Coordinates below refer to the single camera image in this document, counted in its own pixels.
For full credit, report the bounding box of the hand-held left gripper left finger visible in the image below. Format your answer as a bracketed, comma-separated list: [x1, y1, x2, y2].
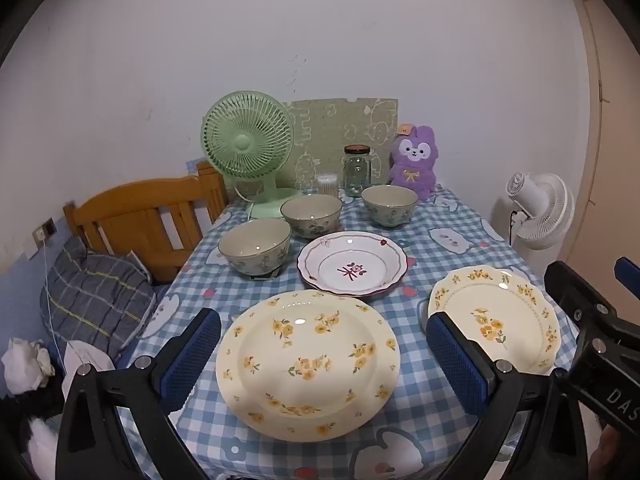
[55, 307, 223, 480]

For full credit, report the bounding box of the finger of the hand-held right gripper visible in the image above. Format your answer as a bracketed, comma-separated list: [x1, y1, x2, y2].
[544, 260, 640, 361]
[615, 256, 640, 288]

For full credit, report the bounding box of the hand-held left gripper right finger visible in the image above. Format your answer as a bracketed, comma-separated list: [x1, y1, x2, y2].
[425, 311, 591, 480]

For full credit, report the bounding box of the small yellow floral plate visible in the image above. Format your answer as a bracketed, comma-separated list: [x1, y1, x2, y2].
[428, 265, 563, 375]

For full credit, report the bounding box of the large yellow floral plate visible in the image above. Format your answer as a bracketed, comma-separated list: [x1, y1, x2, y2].
[216, 289, 402, 442]

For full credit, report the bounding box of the green-rimmed floral bowl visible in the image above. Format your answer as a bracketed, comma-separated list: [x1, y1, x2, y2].
[280, 194, 343, 239]
[218, 218, 292, 278]
[361, 185, 419, 230]

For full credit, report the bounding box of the white plate red trim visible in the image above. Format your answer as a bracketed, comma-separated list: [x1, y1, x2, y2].
[297, 231, 411, 300]

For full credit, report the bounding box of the white standing fan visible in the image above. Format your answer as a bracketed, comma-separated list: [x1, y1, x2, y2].
[505, 172, 576, 261]

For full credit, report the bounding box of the blue checked tablecloth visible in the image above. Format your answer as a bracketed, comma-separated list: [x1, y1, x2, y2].
[117, 185, 583, 480]

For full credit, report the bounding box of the grey plaid pillow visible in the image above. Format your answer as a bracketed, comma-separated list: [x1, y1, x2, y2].
[40, 236, 157, 361]

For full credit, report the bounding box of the beige door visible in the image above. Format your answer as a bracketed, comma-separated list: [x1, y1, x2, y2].
[565, 0, 640, 273]

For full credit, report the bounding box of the crumpled white paper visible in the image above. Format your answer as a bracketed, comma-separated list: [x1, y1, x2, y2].
[1, 338, 55, 395]

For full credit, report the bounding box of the black and white fabric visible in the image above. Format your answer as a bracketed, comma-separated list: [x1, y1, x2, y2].
[25, 416, 57, 480]

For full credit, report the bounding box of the purple plush toy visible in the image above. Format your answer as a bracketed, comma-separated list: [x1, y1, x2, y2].
[389, 122, 437, 201]

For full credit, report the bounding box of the glass jar dark lid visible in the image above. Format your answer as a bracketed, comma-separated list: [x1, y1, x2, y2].
[343, 144, 372, 198]

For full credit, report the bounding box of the green desk fan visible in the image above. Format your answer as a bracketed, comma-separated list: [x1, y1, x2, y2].
[201, 91, 303, 220]

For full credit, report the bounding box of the green patterned mat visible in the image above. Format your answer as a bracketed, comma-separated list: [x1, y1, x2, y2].
[280, 96, 399, 196]

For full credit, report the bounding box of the wall socket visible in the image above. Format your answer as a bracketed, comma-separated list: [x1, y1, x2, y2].
[32, 217, 57, 251]

